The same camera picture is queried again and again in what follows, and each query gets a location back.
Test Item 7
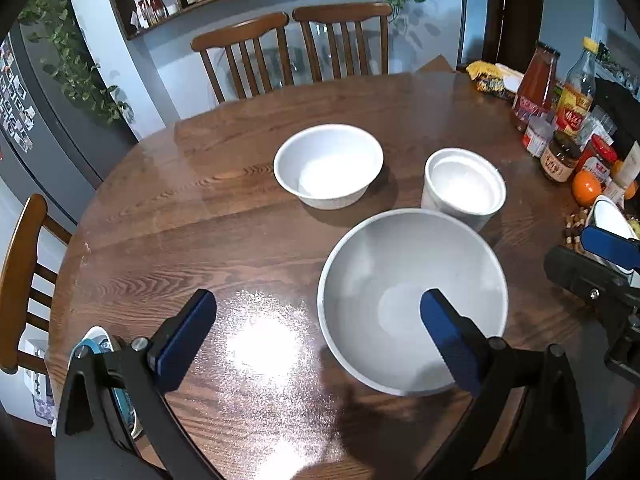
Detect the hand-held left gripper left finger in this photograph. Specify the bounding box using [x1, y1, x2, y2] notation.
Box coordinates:
[54, 289, 218, 480]

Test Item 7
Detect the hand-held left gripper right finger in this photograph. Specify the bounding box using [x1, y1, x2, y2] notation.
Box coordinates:
[420, 288, 587, 480]

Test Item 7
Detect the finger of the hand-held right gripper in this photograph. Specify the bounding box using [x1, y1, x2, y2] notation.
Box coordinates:
[544, 244, 640, 311]
[582, 224, 640, 274]

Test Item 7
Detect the large white bowl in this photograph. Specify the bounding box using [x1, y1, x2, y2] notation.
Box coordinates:
[317, 208, 509, 397]

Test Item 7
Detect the small white straight-sided bowl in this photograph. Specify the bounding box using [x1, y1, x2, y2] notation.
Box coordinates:
[421, 147, 507, 231]

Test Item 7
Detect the medium white bowl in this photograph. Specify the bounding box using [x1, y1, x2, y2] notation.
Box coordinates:
[273, 125, 385, 210]

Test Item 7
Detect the small white dish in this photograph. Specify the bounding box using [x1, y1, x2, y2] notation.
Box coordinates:
[590, 195, 638, 276]

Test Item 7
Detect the tray of nuts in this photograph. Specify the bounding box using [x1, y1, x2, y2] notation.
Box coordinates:
[564, 210, 596, 256]

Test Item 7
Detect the red-lidded jar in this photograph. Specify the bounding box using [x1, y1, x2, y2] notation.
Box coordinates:
[575, 134, 618, 186]

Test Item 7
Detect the brown sauce jar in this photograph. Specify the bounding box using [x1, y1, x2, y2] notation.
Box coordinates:
[540, 131, 582, 183]

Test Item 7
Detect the small white-lidded jar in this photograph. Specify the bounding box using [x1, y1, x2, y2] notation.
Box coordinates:
[522, 115, 556, 158]

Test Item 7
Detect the yellow-capped oil bottle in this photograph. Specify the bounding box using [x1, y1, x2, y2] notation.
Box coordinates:
[555, 36, 601, 141]

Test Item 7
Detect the pile of boxes and paper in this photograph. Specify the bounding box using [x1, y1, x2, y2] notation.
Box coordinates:
[17, 337, 56, 426]

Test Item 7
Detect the red sauce bottle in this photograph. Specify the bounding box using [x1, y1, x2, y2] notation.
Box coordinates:
[511, 41, 561, 133]

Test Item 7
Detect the wooden chair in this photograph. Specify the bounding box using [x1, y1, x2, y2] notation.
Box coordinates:
[291, 2, 393, 83]
[191, 11, 291, 103]
[0, 193, 73, 376]

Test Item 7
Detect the yellow snack packet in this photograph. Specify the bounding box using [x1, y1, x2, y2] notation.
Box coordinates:
[466, 60, 526, 101]

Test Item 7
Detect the grey refrigerator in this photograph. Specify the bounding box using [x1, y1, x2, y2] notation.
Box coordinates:
[0, 20, 138, 226]

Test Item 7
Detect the dark brown door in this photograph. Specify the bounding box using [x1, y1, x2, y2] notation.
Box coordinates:
[457, 0, 546, 68]

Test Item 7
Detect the group of fridge photo magnets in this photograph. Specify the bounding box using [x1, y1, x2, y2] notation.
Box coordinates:
[0, 40, 36, 153]

